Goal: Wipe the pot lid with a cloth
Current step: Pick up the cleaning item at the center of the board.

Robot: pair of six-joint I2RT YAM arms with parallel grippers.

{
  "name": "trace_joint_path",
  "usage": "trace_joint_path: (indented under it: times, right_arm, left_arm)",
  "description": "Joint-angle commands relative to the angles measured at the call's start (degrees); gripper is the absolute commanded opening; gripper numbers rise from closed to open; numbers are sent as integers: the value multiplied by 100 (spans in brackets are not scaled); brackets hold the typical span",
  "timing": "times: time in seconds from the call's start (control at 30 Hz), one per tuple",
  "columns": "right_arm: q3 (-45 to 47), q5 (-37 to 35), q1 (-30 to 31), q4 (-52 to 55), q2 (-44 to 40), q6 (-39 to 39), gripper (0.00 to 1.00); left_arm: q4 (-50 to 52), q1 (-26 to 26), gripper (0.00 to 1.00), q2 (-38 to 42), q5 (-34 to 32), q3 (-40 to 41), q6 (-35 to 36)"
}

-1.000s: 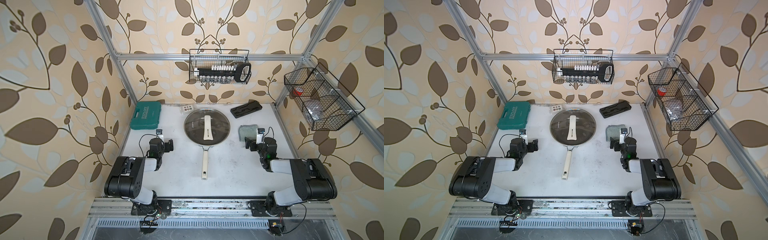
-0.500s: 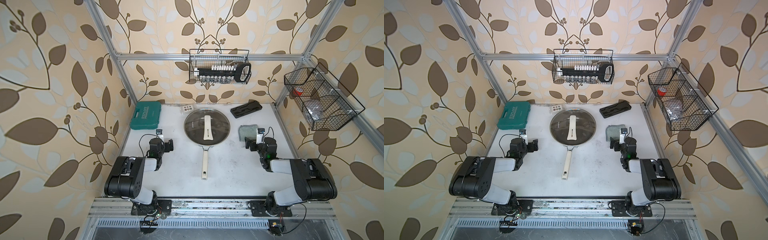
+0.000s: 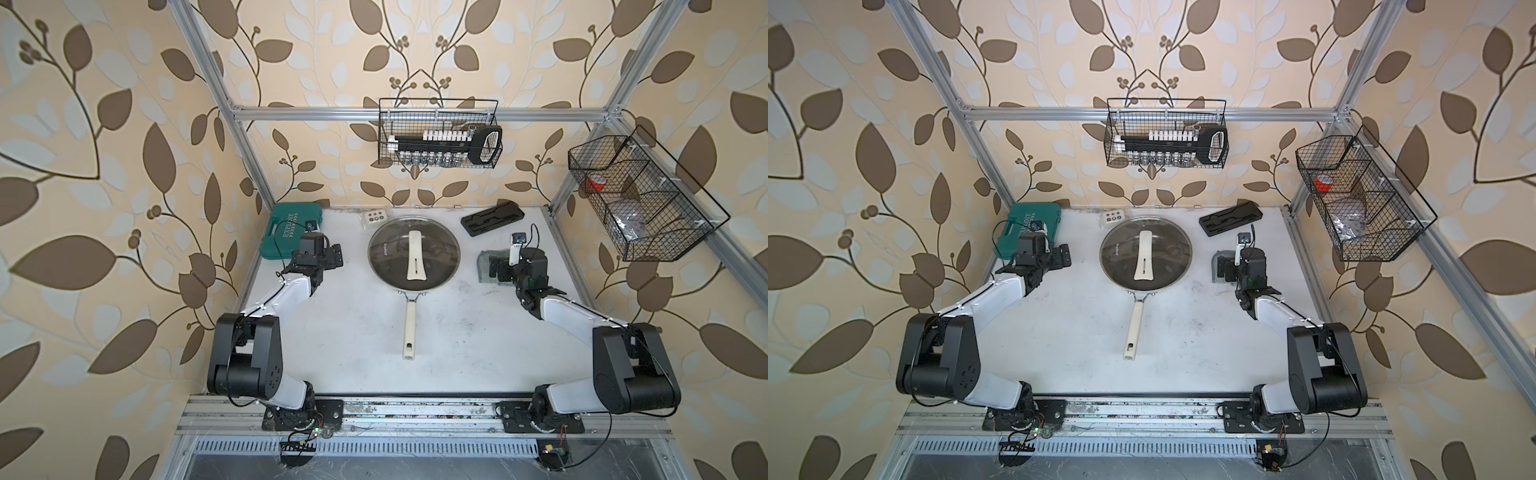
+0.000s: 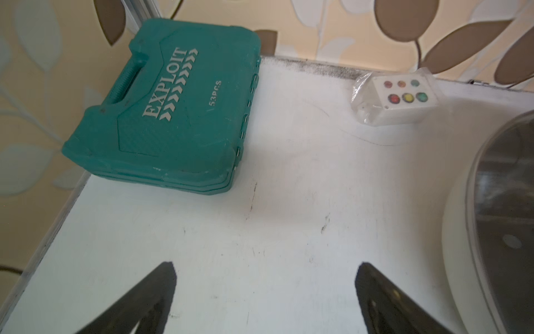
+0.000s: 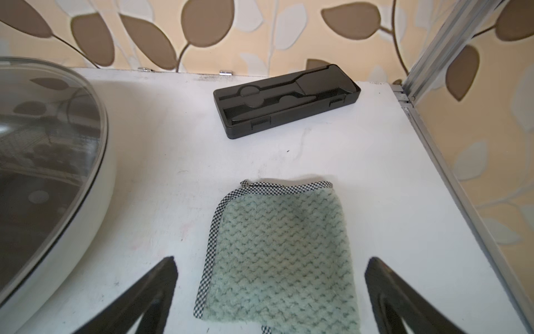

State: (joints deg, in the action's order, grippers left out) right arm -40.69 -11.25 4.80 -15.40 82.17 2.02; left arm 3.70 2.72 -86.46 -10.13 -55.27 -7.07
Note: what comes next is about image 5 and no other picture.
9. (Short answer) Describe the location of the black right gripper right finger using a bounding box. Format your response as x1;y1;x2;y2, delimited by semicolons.
364;257;464;333

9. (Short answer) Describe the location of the green waffle cloth checkered trim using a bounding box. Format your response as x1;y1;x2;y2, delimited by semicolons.
193;181;360;333

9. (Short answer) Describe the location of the cream frying pan dark interior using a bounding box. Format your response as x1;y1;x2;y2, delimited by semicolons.
1;141;117;333

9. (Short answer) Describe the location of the glass pot lid cream handle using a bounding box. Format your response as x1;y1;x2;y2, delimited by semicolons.
1;57;108;303

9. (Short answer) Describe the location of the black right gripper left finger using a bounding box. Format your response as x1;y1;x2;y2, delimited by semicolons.
75;257;178;333

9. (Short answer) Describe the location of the aluminium frame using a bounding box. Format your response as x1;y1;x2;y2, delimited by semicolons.
394;1;533;326

